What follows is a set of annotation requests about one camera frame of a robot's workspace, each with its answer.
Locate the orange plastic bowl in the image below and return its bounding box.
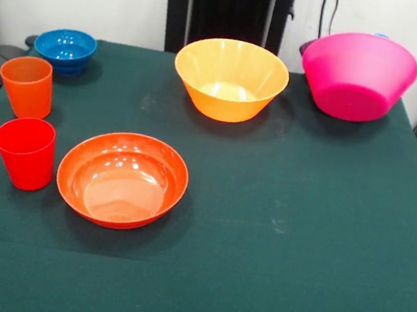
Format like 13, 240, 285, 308
166, 31, 295, 131

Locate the orange-red plastic bowl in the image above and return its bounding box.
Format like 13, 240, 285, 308
50, 123, 196, 240

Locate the purple plastic bowl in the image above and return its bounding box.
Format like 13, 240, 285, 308
297, 36, 318, 60

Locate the large magenta plastic bowl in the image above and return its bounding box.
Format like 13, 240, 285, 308
294, 24, 417, 131

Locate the dark green table cloth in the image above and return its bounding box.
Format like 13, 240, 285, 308
0, 25, 417, 312

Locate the small dark blue bowl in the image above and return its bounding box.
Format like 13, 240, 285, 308
30, 23, 99, 80

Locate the red plastic cup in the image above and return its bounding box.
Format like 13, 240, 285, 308
0, 113, 62, 195

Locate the orange plastic cup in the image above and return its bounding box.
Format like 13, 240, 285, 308
0, 51, 60, 123

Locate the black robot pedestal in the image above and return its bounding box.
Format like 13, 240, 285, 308
153, 0, 297, 71

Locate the black wall cable with plug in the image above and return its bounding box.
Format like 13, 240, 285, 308
314, 0, 341, 41

